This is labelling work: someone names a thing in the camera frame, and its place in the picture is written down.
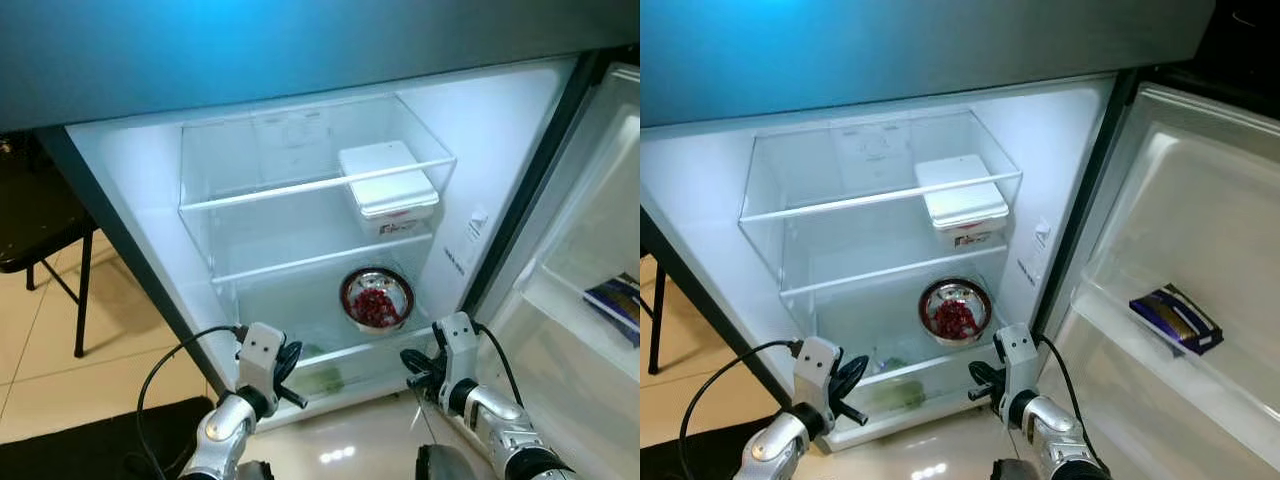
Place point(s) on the steel bowl with red berries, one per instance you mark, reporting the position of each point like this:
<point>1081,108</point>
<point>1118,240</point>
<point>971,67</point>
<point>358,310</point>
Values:
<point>377,285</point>
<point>955,298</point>

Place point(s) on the grey fridge main door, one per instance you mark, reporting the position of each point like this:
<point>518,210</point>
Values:
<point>1180,200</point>
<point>590,200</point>

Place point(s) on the clear glass fridge shelf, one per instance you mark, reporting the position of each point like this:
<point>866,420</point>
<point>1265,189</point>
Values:
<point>850,265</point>
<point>280,250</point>
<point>830,185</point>
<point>260,170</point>

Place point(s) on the grey fridge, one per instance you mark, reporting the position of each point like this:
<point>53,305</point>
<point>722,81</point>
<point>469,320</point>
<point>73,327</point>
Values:
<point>140,200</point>
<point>700,200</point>

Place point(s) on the grey fridge freezer door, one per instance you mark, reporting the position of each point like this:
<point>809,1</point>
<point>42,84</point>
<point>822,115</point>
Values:
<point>900,50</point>
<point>300,50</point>

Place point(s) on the green vegetable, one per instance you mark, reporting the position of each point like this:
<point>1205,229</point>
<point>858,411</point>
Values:
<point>895,397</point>
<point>322,382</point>

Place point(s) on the clear crisper drawer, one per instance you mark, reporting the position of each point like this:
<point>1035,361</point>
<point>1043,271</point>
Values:
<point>340,350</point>
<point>900,365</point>

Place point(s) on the grey robot right leg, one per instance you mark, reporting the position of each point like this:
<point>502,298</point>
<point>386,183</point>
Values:
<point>1010,470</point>
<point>448,465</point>

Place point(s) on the white lidded food container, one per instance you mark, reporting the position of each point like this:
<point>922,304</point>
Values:
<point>385,175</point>
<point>958,190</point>

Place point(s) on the dark blue packet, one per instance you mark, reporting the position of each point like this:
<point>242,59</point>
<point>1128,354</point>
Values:
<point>615,305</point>
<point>1175,320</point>

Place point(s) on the black folding chair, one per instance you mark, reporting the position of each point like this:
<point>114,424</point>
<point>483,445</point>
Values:
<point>656,320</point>
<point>30,220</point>

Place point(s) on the light grey left wrist camera mount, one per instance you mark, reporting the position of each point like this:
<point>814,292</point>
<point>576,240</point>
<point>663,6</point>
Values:
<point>260,355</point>
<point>815,370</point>

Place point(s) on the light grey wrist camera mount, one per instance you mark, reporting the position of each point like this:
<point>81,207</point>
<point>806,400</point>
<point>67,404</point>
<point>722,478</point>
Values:
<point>815,370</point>
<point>1018,355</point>
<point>460,345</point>
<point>260,355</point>

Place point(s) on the light grey right wrist camera mount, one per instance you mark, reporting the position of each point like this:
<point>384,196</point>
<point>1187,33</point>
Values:
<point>460,345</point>
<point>1018,355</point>

